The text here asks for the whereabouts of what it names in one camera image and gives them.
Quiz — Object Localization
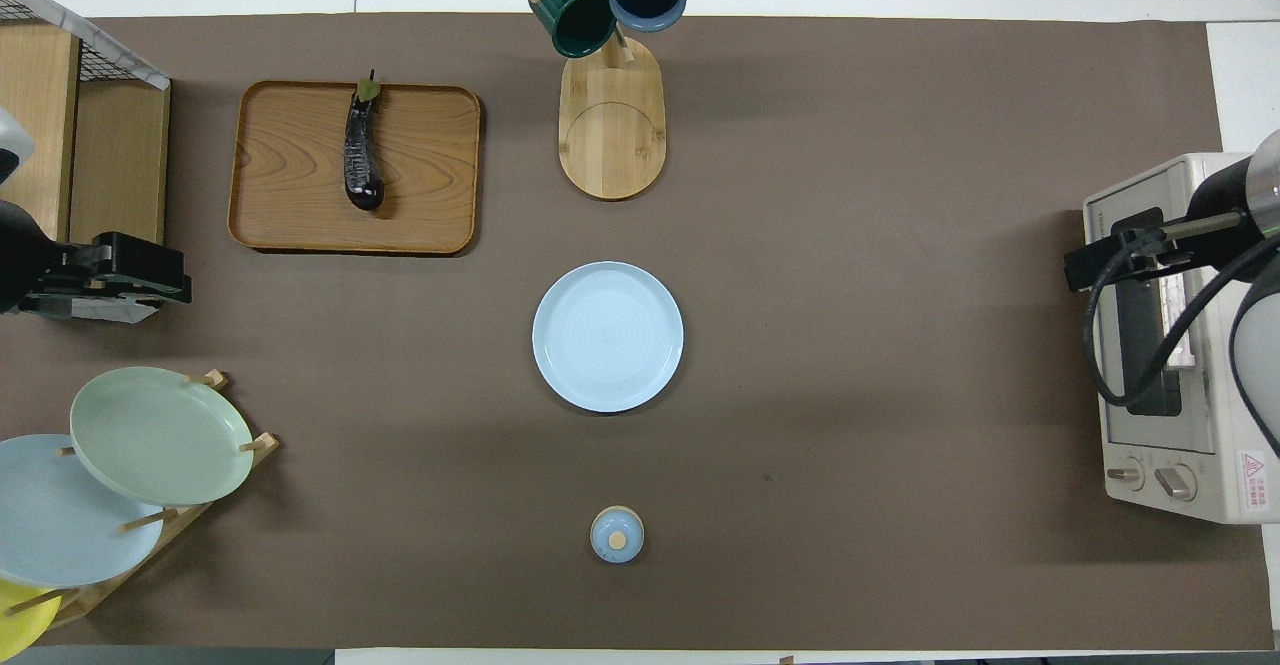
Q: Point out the rectangular wooden tray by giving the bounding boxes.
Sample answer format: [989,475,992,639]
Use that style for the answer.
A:
[227,80,483,255]

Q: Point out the dark green mug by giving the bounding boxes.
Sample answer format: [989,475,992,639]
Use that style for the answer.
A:
[528,0,617,59]

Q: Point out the dark purple eggplant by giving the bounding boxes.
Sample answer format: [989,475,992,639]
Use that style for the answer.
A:
[343,70,387,212]

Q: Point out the brown table mat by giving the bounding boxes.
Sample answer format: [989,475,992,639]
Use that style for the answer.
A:
[0,12,1277,652]

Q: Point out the light blue racked plate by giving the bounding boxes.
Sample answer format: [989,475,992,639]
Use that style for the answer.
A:
[0,434,167,589]

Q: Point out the wooden plate rack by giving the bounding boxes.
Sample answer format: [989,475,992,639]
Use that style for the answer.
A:
[0,369,281,632]

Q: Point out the pale green plate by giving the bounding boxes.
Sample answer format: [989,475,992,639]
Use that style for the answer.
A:
[69,366,255,508]

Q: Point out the yellow plate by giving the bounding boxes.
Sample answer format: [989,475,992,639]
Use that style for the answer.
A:
[0,578,62,664]

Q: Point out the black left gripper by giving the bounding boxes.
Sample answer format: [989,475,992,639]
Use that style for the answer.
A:
[0,201,193,316]

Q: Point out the cream toaster oven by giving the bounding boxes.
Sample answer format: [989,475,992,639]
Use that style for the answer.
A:
[1083,152,1280,525]

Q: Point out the wooden wire-top box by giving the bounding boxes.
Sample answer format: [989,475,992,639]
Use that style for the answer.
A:
[0,0,172,324]

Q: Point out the light blue round plate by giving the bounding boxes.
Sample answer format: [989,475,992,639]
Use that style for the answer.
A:
[531,261,686,414]

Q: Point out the wooden mug tree stand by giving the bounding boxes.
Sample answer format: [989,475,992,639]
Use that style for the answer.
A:
[530,0,691,202]

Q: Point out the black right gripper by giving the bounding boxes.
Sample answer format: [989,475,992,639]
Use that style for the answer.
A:
[1063,158,1256,294]

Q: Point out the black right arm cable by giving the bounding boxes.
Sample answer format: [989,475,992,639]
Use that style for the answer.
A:
[1087,211,1280,412]

